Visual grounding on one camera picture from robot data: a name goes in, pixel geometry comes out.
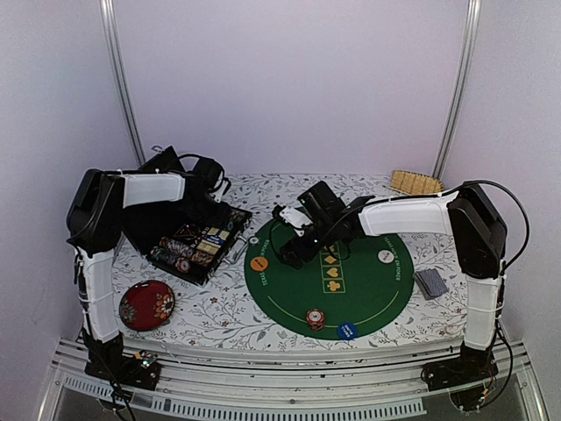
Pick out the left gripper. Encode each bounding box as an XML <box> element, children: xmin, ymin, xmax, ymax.
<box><xmin>188</xmin><ymin>192</ymin><xmax>233</xmax><ymax>228</ymax></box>

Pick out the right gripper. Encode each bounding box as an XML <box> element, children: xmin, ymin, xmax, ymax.
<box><xmin>280</xmin><ymin>217</ymin><xmax>337</xmax><ymax>269</ymax></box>

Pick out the white dealer button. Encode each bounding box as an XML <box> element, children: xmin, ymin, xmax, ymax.
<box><xmin>378</xmin><ymin>249</ymin><xmax>395</xmax><ymax>264</ymax></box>

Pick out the red five chip stack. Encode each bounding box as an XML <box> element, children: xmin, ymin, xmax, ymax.
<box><xmin>174</xmin><ymin>256</ymin><xmax>190</xmax><ymax>274</ymax></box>

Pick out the orange big blind button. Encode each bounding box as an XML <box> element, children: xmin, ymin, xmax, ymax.
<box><xmin>250</xmin><ymin>256</ymin><xmax>269</xmax><ymax>273</ymax></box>

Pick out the blue small blind button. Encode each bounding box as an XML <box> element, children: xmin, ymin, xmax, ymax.
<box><xmin>337</xmin><ymin>322</ymin><xmax>359</xmax><ymax>341</ymax></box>

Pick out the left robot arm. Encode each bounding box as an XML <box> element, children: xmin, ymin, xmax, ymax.
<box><xmin>67</xmin><ymin>155</ymin><xmax>243</xmax><ymax>381</ymax></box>

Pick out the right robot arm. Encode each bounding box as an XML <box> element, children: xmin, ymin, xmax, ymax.
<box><xmin>272</xmin><ymin>182</ymin><xmax>508</xmax><ymax>382</ymax></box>

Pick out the yellow playing card box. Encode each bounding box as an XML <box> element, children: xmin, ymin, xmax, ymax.
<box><xmin>196</xmin><ymin>227</ymin><xmax>230</xmax><ymax>255</ymax></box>

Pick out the black poker chip case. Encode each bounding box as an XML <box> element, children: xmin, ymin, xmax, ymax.
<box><xmin>122</xmin><ymin>145</ymin><xmax>253</xmax><ymax>289</ymax></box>

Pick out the green round poker mat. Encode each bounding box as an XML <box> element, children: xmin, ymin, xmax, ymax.
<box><xmin>244</xmin><ymin>221</ymin><xmax>414</xmax><ymax>340</ymax></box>

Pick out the woven bamboo tray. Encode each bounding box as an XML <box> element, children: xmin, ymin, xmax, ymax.
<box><xmin>389</xmin><ymin>170</ymin><xmax>444</xmax><ymax>196</ymax></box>

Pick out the grey playing card deck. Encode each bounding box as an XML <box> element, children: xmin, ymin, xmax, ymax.
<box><xmin>413</xmin><ymin>268</ymin><xmax>449</xmax><ymax>300</ymax></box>

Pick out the red floral plate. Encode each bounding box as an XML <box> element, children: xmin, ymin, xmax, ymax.
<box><xmin>118</xmin><ymin>280</ymin><xmax>175</xmax><ymax>332</ymax></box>

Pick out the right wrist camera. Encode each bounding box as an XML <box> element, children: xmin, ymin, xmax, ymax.
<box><xmin>279</xmin><ymin>206</ymin><xmax>313</xmax><ymax>237</ymax></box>

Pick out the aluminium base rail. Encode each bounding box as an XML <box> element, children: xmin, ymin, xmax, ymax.
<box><xmin>38</xmin><ymin>339</ymin><xmax>551</xmax><ymax>420</ymax></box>

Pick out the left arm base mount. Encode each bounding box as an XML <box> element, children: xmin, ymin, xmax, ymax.
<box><xmin>85</xmin><ymin>349</ymin><xmax>161</xmax><ymax>391</ymax></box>

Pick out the left metal frame post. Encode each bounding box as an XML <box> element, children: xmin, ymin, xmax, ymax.
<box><xmin>99</xmin><ymin>0</ymin><xmax>146</xmax><ymax>166</ymax></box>

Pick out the metal frame post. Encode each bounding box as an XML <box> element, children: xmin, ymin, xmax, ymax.
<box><xmin>432</xmin><ymin>0</ymin><xmax>482</xmax><ymax>179</ymax></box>
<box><xmin>99</xmin><ymin>0</ymin><xmax>146</xmax><ymax>166</ymax></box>

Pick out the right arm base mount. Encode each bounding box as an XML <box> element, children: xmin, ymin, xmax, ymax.
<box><xmin>421</xmin><ymin>354</ymin><xmax>498</xmax><ymax>412</ymax></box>

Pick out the right metal frame post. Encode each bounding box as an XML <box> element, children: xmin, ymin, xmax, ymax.
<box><xmin>432</xmin><ymin>0</ymin><xmax>482</xmax><ymax>179</ymax></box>

